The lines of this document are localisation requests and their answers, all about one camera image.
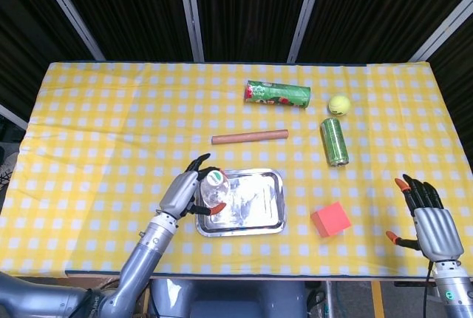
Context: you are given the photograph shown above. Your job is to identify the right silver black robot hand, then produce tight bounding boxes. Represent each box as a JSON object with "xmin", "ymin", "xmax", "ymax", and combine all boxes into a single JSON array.
[{"xmin": 386, "ymin": 173, "xmax": 465, "ymax": 262}]

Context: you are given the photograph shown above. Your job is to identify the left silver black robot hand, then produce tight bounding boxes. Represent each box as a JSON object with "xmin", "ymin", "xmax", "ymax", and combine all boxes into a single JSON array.
[{"xmin": 158, "ymin": 152, "xmax": 227, "ymax": 220}]

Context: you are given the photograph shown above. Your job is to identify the clear plastic bottle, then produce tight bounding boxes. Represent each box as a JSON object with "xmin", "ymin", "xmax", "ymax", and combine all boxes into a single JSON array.
[{"xmin": 199, "ymin": 169, "xmax": 232, "ymax": 223}]

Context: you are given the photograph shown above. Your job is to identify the rectangular metal tray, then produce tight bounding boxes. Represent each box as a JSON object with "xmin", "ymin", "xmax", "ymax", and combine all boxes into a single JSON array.
[{"xmin": 194, "ymin": 169, "xmax": 288, "ymax": 237}]

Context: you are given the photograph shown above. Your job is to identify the brown wooden stick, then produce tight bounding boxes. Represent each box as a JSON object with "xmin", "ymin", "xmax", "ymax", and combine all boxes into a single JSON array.
[{"xmin": 211, "ymin": 129, "xmax": 289, "ymax": 146}]

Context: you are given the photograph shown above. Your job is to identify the orange foam cube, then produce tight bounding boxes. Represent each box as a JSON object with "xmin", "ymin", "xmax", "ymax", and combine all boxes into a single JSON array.
[{"xmin": 310, "ymin": 201, "xmax": 353, "ymax": 238}]

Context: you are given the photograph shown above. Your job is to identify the yellow white checkered tablecloth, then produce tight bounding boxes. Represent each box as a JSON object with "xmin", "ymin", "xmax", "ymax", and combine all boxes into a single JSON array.
[{"xmin": 0, "ymin": 61, "xmax": 473, "ymax": 278}]

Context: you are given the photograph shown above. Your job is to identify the grey robot torso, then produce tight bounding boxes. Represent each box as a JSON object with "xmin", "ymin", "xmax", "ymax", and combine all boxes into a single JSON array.
[{"xmin": 149, "ymin": 279, "xmax": 307, "ymax": 318}]

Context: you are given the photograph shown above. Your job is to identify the green drink can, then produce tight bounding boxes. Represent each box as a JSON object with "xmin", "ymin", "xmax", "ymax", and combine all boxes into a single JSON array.
[{"xmin": 319, "ymin": 117, "xmax": 350, "ymax": 167}]

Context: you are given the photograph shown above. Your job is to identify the green chips canister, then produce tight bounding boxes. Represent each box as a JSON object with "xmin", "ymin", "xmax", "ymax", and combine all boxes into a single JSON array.
[{"xmin": 243, "ymin": 79, "xmax": 311, "ymax": 110}]

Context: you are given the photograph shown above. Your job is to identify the yellow tennis ball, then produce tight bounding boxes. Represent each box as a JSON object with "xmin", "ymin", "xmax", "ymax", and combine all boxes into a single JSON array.
[{"xmin": 328, "ymin": 94, "xmax": 351, "ymax": 117}]

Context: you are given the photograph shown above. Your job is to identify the black pleated curtain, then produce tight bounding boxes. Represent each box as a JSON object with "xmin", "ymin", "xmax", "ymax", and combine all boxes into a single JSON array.
[{"xmin": 0, "ymin": 0, "xmax": 473, "ymax": 126}]

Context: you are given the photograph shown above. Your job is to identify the black cable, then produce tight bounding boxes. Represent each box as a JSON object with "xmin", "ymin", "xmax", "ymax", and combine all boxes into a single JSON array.
[{"xmin": 423, "ymin": 258, "xmax": 436, "ymax": 318}]

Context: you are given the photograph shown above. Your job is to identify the white frame post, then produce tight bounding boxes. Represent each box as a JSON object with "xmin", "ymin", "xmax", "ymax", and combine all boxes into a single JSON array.
[
  {"xmin": 408, "ymin": 0, "xmax": 473, "ymax": 63},
  {"xmin": 175, "ymin": 0, "xmax": 205, "ymax": 63},
  {"xmin": 287, "ymin": 0, "xmax": 328, "ymax": 64},
  {"xmin": 31, "ymin": 0, "xmax": 107, "ymax": 62},
  {"xmin": 0, "ymin": 104, "xmax": 29, "ymax": 130}
]

